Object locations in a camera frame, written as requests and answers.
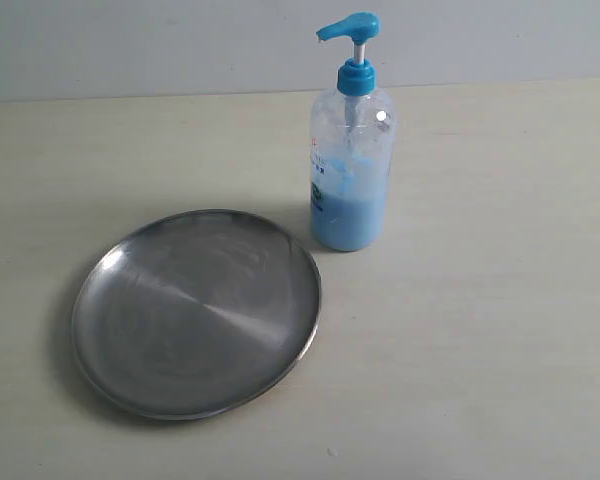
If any round stainless steel plate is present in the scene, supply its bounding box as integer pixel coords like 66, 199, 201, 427
70, 209, 322, 420

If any blue pump soap bottle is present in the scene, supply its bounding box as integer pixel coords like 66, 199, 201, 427
309, 12, 398, 252

